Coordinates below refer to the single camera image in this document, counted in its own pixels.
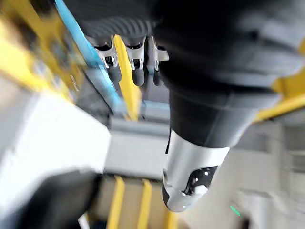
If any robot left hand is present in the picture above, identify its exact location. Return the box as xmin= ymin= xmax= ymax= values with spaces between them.
xmin=61 ymin=0 xmax=305 ymax=213

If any yellow shelf cross beam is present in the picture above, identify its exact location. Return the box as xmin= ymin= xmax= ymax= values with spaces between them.
xmin=251 ymin=70 xmax=305 ymax=124

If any grey shelf board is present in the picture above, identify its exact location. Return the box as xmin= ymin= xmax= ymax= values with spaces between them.
xmin=104 ymin=100 xmax=173 ymax=180

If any yellow shelf slat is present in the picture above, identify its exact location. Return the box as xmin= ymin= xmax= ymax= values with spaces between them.
xmin=137 ymin=179 xmax=153 ymax=229
xmin=106 ymin=176 xmax=125 ymax=229

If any yellow metal shelf rack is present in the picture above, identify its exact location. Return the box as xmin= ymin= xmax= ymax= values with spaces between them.
xmin=0 ymin=0 xmax=83 ymax=102

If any black plastic housing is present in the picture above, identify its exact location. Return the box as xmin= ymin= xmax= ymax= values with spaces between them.
xmin=0 ymin=169 xmax=102 ymax=229

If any yellow shelf upright post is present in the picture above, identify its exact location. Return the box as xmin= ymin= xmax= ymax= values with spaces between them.
xmin=113 ymin=34 xmax=142 ymax=121

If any blue metal rail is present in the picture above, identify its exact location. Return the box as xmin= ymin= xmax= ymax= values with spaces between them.
xmin=54 ymin=0 xmax=121 ymax=107

